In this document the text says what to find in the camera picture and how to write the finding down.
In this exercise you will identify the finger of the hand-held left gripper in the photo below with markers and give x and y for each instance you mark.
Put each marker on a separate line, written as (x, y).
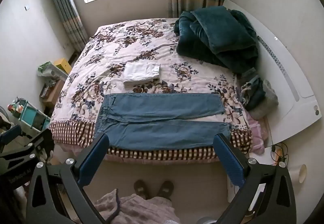
(38, 144)
(10, 135)

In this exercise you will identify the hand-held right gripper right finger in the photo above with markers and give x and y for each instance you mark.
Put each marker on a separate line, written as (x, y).
(231, 160)

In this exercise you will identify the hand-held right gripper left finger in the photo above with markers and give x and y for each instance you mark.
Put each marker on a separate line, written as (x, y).
(92, 160)

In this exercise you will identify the blue denim pants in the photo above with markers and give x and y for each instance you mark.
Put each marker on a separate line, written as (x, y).
(164, 122)

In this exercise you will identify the teal shelf rack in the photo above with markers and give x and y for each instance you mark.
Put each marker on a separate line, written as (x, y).
(33, 117)

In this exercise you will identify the pink bed sheet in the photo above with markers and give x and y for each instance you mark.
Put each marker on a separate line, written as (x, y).
(257, 132)

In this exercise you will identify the cardboard box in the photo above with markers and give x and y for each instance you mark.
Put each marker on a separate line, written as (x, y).
(52, 93)

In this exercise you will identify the white paper cup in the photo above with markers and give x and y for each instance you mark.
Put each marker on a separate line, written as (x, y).
(298, 173)

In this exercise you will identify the person's pink clothing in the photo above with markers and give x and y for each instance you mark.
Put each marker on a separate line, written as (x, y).
(141, 210)

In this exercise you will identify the pile of small clothes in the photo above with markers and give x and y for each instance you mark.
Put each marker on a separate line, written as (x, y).
(268, 101)

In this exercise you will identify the crumpled denim garment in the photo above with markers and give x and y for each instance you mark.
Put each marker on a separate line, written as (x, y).
(254, 92)

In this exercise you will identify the yellow box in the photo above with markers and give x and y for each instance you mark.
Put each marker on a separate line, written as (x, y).
(62, 65)

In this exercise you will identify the folded white cloth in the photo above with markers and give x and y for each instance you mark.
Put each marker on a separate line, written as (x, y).
(141, 72)

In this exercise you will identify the white headboard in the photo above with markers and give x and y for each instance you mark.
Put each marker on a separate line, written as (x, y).
(283, 67)

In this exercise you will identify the teal plush blanket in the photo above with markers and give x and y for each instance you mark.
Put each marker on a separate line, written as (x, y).
(220, 36)

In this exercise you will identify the floral bedspread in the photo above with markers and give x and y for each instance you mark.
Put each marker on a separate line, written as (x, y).
(131, 41)

